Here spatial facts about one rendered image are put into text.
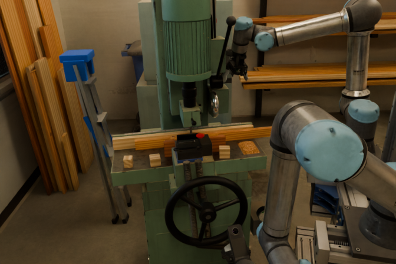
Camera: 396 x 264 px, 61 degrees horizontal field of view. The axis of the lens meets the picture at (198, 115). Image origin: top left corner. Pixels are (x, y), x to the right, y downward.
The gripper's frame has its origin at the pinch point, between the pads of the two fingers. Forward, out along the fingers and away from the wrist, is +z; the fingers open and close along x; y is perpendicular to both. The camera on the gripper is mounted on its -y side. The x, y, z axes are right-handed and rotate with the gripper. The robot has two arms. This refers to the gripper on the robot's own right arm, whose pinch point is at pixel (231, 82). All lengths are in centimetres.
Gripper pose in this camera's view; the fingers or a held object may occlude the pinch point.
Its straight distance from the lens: 172.8
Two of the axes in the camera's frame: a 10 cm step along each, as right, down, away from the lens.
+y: 2.6, 6.6, -7.0
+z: -0.6, 7.4, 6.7
